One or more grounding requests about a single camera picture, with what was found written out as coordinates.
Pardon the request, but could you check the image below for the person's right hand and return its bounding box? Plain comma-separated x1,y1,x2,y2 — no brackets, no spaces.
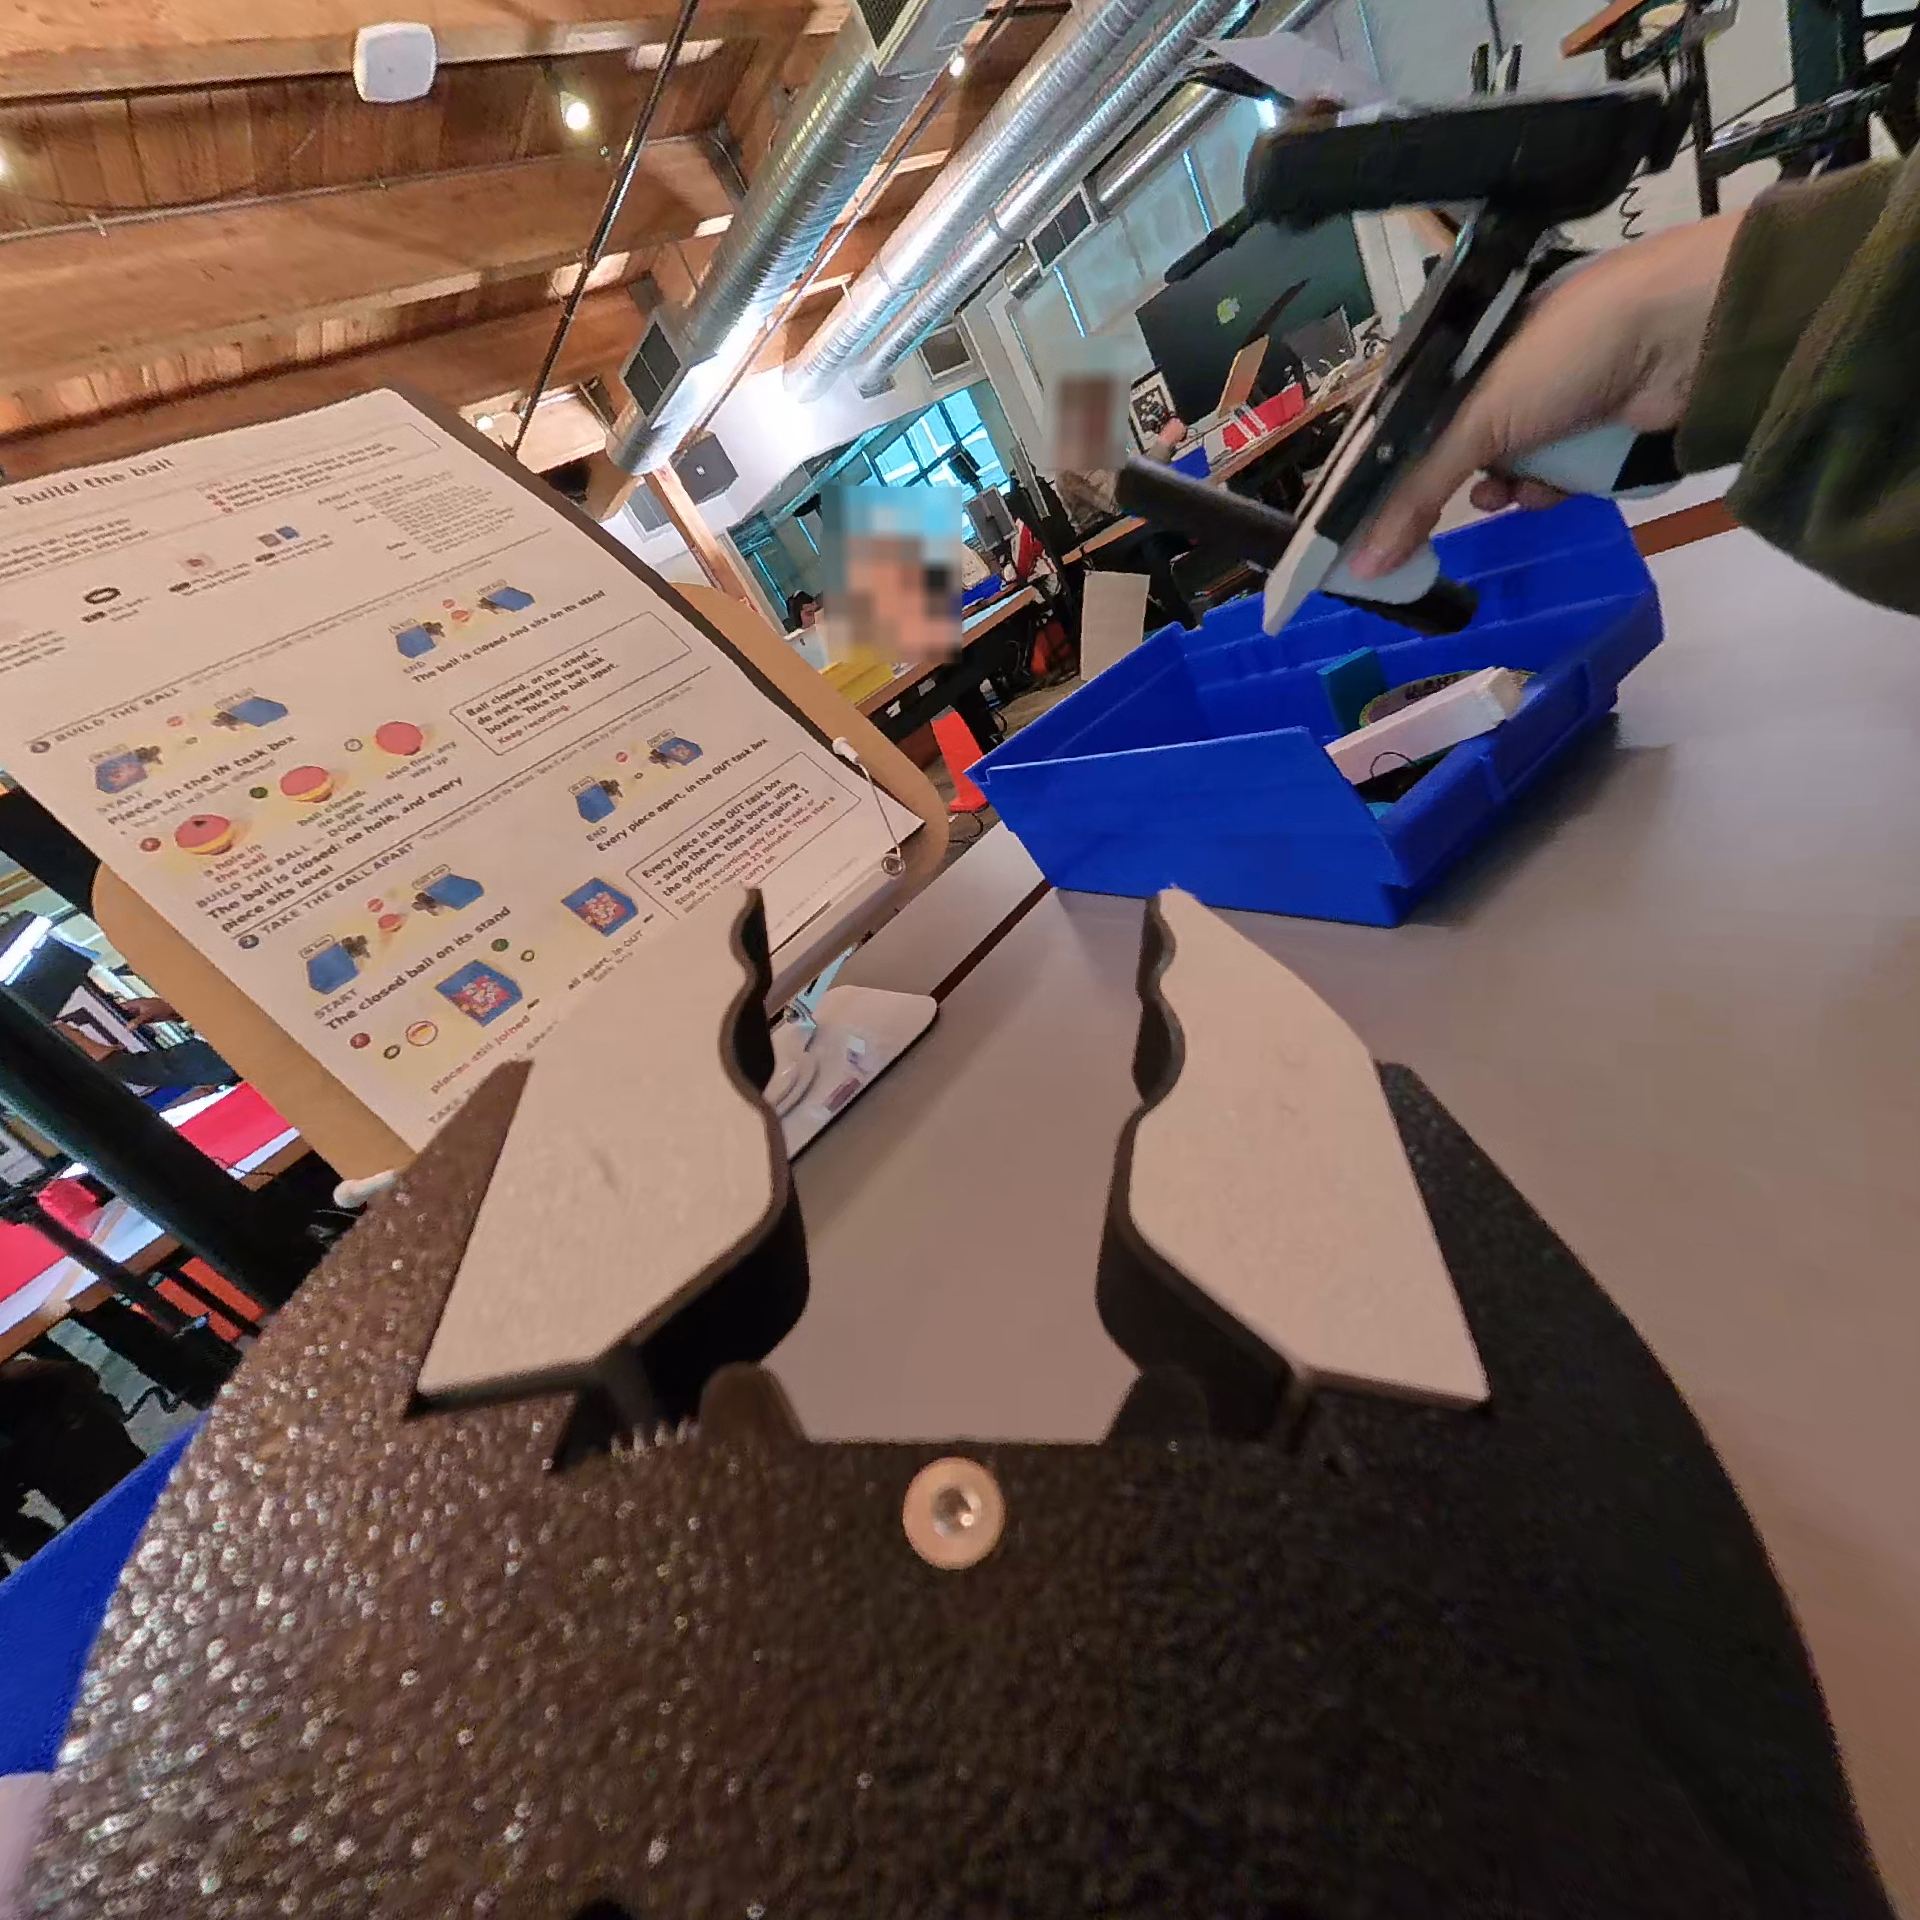
1346,218,1744,588

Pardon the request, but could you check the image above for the instruction sheet on board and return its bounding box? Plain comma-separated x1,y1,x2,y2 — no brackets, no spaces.
89,386,953,1186

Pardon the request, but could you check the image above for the printed instruction sheet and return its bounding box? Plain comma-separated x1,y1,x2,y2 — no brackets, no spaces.
0,391,924,1144

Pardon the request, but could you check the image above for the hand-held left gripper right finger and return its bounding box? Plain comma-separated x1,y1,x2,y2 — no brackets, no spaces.
1096,888,1496,1415

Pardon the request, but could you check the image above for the white flat box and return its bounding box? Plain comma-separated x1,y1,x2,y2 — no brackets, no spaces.
1328,668,1531,784

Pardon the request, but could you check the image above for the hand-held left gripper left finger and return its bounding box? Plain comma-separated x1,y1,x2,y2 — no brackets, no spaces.
412,888,816,1414

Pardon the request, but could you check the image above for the black monitor screen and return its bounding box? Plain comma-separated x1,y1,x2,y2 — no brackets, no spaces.
1136,224,1373,431

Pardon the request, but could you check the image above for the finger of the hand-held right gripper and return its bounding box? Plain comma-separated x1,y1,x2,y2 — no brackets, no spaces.
1264,345,1444,641

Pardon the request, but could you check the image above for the person's right forearm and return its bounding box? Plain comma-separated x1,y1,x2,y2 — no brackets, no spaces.
1671,151,1920,617

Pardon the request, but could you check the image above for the blue plastic bin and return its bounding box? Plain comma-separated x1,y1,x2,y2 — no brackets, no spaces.
0,1425,196,1779
967,496,1665,929

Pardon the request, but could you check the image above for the silver ceiling duct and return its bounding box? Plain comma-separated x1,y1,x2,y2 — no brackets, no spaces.
786,0,1251,401
615,0,977,472

